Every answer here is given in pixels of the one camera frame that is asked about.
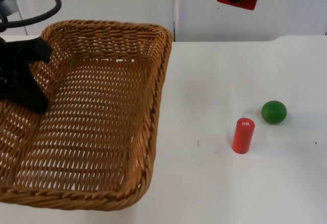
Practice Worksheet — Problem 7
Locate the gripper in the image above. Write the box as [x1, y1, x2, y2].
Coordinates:
[0, 36, 53, 114]

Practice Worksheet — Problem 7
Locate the brown wicker basket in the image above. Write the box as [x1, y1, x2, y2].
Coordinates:
[0, 19, 173, 211]

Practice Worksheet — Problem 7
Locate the red cylinder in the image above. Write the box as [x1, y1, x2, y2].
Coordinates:
[231, 117, 256, 155]

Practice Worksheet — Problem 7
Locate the green ball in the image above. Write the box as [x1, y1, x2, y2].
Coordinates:
[261, 100, 288, 126]

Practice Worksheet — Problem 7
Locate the black cable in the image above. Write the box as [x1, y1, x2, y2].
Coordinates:
[0, 0, 62, 32]

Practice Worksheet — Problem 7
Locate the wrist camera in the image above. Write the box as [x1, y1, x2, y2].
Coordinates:
[0, 0, 19, 18]

